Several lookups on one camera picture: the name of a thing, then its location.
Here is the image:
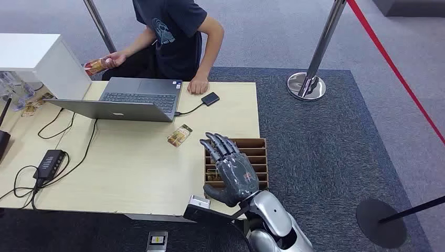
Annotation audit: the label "red card pack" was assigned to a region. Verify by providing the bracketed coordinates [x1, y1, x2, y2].
[83, 57, 114, 77]

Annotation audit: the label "person's left hand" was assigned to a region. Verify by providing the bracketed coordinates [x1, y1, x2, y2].
[187, 75, 209, 95]

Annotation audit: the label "chrome stanchion pole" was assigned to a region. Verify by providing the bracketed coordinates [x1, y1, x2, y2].
[82, 0, 117, 54]

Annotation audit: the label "grey laptop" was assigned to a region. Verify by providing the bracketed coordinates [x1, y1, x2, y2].
[43, 77, 184, 123]

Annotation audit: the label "card stack in organizer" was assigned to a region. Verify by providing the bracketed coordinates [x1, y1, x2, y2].
[205, 168, 224, 182]

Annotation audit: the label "chrome stanchion with base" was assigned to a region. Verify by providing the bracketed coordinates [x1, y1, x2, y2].
[287, 0, 347, 102]

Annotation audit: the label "patterned card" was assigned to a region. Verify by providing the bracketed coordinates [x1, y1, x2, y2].
[167, 124, 193, 148]

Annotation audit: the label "black reader cable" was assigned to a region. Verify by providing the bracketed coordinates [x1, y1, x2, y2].
[174, 101, 206, 117]

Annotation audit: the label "red barrier belt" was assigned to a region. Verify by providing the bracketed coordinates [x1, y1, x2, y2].
[346, 0, 445, 146]

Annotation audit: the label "brown cardboard organizer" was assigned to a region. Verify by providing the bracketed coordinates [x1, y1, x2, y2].
[204, 138, 269, 200]

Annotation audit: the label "white cabinet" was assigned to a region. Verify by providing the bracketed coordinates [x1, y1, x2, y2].
[0, 33, 93, 101]

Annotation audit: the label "black stanchion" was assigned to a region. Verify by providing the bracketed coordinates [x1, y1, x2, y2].
[355, 195, 445, 249]

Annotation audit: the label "loose patterned cards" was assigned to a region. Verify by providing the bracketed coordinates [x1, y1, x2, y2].
[20, 92, 55, 117]

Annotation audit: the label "person's right hand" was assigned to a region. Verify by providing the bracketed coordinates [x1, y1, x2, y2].
[103, 51, 128, 69]

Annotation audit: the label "black looped cable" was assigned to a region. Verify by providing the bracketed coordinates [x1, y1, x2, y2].
[37, 108, 76, 140]

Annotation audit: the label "black hub cable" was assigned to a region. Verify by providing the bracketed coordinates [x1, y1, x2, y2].
[0, 165, 39, 210]

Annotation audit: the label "long black cable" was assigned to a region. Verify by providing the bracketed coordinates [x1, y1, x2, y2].
[41, 119, 98, 189]

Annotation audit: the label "light wood desk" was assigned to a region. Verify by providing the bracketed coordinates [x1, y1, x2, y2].
[0, 80, 261, 223]

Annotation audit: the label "black power hub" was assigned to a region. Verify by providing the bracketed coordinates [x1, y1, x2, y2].
[33, 149, 67, 182]

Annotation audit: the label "floor socket plate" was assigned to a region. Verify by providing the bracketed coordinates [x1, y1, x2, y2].
[146, 231, 169, 252]

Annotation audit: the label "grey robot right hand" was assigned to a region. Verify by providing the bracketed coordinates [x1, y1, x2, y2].
[199, 132, 261, 208]

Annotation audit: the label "person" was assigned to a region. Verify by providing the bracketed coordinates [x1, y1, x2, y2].
[101, 0, 225, 95]

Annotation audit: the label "black router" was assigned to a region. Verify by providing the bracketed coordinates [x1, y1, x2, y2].
[0, 98, 12, 162]

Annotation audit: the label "dark grey block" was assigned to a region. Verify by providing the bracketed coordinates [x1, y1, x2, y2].
[372, 0, 445, 17]

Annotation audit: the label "clear plastic holder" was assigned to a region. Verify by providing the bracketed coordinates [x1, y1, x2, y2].
[0, 71, 36, 112]

